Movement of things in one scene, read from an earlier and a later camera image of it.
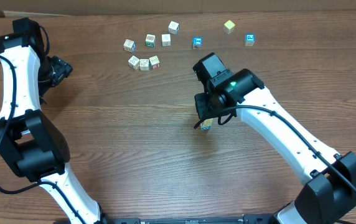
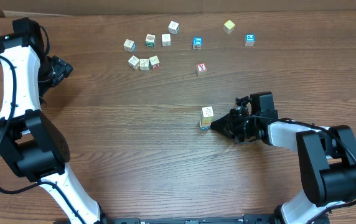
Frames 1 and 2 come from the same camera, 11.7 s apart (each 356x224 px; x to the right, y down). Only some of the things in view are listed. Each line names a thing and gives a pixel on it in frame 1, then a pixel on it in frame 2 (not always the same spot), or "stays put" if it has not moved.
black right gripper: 201,107 -> 233,125
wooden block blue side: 129,45 stays put
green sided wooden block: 150,40 stays put
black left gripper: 61,69 stays put
